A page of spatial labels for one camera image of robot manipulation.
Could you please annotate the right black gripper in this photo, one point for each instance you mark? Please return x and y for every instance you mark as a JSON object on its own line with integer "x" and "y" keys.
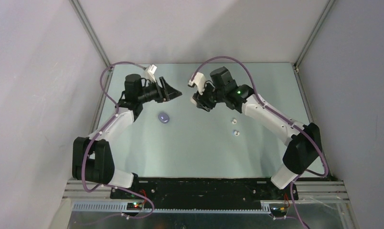
{"x": 201, "y": 100}

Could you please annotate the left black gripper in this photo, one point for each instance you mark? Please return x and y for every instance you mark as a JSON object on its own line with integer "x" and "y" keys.
{"x": 165, "y": 93}

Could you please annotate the purple earbud charging case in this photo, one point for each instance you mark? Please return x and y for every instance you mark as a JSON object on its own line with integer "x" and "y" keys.
{"x": 163, "y": 117}

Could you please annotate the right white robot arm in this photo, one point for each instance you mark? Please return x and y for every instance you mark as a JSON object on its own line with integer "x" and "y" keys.
{"x": 303, "y": 142}

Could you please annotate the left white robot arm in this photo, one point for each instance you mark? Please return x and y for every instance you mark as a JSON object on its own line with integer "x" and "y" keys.
{"x": 92, "y": 156}

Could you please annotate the left circuit board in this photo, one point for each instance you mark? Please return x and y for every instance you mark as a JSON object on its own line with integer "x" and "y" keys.
{"x": 134, "y": 206}

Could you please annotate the circuit board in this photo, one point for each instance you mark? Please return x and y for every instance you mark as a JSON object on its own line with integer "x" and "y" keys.
{"x": 278, "y": 213}
{"x": 134, "y": 206}

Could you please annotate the right circuit board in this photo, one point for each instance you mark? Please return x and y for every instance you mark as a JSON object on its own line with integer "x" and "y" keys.
{"x": 278, "y": 213}

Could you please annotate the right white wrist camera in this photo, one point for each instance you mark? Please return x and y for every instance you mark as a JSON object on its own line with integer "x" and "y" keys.
{"x": 199, "y": 81}

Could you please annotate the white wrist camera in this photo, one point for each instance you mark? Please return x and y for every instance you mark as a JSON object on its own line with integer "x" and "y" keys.
{"x": 199, "y": 81}
{"x": 149, "y": 73}

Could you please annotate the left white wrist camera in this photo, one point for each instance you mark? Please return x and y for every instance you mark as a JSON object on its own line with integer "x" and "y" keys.
{"x": 149, "y": 73}

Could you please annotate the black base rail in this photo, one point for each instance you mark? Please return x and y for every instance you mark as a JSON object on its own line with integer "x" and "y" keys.
{"x": 206, "y": 193}

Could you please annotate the right aluminium frame post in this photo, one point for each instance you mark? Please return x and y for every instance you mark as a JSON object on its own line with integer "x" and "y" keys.
{"x": 314, "y": 32}

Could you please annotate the aluminium frame post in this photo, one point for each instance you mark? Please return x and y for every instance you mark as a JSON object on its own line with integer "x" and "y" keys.
{"x": 88, "y": 27}
{"x": 314, "y": 32}

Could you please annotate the left aluminium frame post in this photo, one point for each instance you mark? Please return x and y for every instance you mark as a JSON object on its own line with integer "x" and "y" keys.
{"x": 88, "y": 27}

